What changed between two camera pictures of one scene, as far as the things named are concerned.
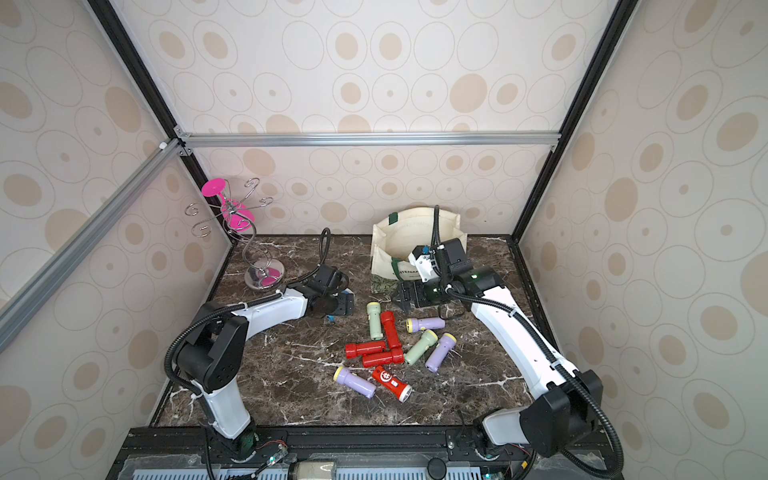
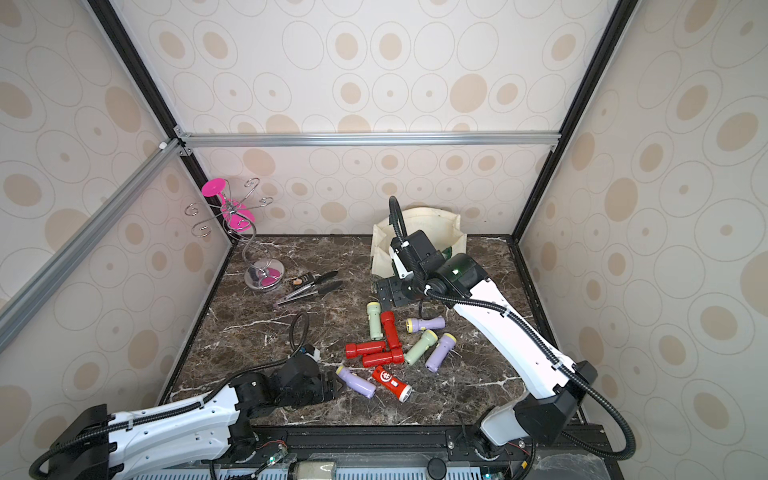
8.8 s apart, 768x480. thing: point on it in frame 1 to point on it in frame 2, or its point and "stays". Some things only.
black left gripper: [347, 304] to [324, 393]
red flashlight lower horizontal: [396, 356] stays
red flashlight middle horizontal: [353, 350] stays
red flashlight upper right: [389, 320] stays
